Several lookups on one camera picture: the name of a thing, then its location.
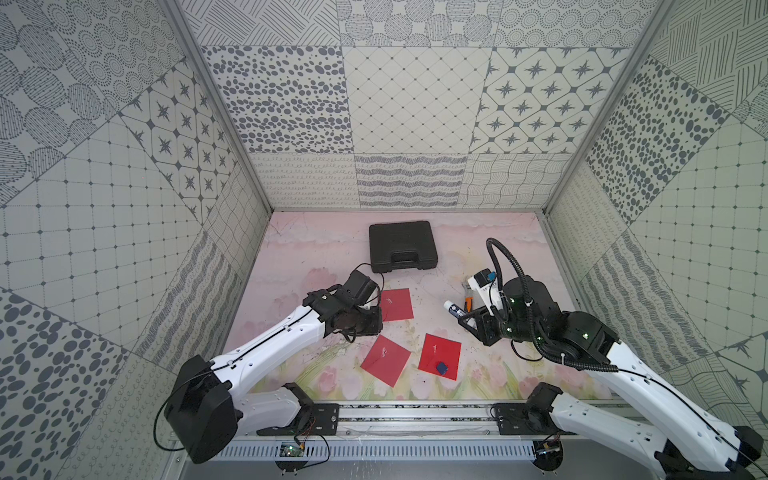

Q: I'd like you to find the black corrugated cable conduit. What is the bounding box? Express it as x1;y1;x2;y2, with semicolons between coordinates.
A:
485;237;619;374

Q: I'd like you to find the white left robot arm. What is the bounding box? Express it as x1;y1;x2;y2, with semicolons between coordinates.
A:
156;270;383;464

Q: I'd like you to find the red envelope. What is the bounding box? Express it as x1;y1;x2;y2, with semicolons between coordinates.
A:
418;334;462;381
380;288;414;322
361;335;411;387

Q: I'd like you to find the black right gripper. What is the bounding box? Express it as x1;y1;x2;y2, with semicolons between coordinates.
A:
458;305;545;348

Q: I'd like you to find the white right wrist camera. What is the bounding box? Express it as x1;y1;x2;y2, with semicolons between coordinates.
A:
467;269;502;309

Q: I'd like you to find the white blue glue stick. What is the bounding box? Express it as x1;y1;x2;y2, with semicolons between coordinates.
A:
443;301;467;319

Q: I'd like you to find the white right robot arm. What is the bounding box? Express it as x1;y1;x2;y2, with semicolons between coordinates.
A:
444;270;763;479

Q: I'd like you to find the black plastic tool case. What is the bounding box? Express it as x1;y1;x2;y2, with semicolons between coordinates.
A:
368;220;439;273

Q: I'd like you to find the left green circuit board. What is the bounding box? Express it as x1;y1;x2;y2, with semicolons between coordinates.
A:
275;443;308;473

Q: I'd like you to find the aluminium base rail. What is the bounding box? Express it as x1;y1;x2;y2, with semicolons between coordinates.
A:
257;400;625;439

